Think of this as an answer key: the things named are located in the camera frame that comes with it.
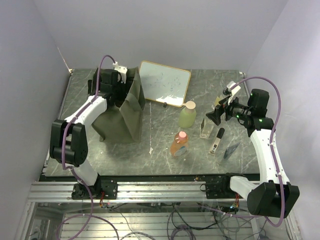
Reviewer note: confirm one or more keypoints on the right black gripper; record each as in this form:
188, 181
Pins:
215, 115

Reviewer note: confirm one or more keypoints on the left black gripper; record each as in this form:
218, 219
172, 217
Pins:
123, 96

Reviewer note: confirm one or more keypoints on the orange bottle pink cap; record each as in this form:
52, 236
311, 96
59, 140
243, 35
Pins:
180, 144

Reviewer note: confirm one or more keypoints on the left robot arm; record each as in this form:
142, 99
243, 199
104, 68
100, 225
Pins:
68, 140

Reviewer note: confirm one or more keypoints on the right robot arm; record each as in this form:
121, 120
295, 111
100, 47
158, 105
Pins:
274, 196

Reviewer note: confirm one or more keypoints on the green canvas bag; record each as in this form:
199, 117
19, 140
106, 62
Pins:
122, 120

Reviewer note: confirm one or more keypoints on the clear square bottle black cap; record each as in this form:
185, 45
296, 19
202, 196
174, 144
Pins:
206, 128

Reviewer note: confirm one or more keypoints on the black beige slim tube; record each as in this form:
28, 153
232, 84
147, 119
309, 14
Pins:
216, 141

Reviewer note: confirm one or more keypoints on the clear bottle yellow label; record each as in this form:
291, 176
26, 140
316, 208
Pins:
219, 100

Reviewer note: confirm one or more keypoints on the green bottle pink pump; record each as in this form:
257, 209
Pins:
187, 115

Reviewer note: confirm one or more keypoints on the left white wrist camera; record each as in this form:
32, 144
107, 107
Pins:
122, 70

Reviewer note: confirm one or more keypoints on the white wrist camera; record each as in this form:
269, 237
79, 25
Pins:
230, 91
122, 70

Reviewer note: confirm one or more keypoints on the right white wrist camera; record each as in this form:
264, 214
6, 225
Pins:
230, 91

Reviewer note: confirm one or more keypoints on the small whiteboard wooden frame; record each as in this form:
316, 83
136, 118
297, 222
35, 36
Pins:
164, 84

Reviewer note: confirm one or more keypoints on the aluminium rail frame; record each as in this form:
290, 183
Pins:
144, 208

